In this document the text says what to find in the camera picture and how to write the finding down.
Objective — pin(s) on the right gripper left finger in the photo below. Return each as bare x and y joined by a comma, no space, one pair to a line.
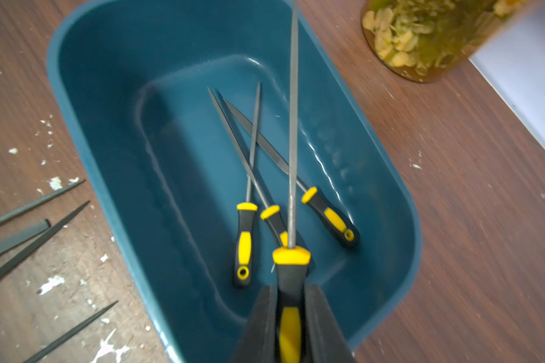
258,340

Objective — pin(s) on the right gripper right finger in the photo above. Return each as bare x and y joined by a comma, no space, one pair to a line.
325,341

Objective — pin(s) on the file tool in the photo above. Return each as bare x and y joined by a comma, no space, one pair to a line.
340,226
68,335
38,202
272,215
36,244
292,261
23,236
247,212

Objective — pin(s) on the teal plastic storage box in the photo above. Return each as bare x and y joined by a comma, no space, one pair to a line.
134,81

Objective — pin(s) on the amber vase with plants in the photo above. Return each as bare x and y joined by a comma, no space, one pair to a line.
423,40

